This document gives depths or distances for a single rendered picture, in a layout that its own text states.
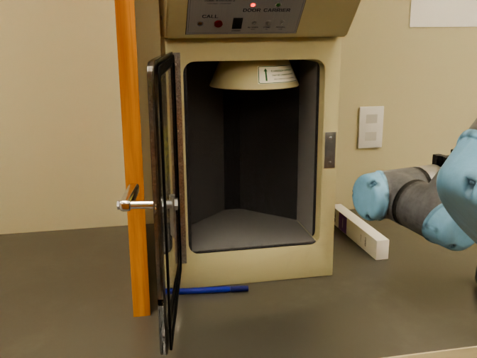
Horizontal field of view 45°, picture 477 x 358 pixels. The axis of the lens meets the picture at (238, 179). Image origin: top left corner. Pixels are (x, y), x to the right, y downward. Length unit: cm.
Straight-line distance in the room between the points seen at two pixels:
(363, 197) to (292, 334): 26
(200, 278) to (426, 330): 42
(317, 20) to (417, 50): 66
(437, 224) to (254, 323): 36
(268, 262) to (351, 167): 56
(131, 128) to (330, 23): 38
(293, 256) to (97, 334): 40
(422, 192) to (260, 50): 39
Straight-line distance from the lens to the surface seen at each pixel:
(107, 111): 146
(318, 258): 117
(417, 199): 86
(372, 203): 89
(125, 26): 92
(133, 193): 81
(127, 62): 93
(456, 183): 45
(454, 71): 170
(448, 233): 82
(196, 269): 112
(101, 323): 104
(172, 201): 77
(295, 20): 100
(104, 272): 123
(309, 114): 115
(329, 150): 110
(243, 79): 107
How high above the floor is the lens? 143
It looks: 15 degrees down
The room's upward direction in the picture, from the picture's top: straight up
